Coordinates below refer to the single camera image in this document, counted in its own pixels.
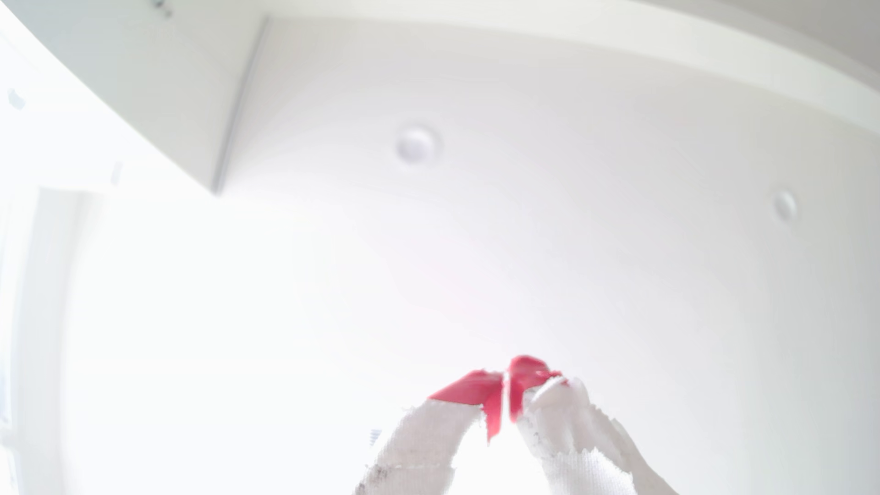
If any gripper finger taped red-tipped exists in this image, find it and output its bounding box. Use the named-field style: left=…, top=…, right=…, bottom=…
left=354, top=370, right=506, bottom=495
left=509, top=355, right=678, bottom=495

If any round white ceiling light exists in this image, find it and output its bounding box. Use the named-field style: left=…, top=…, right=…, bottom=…
left=395, top=124, right=440, bottom=166
left=771, top=189, right=800, bottom=224

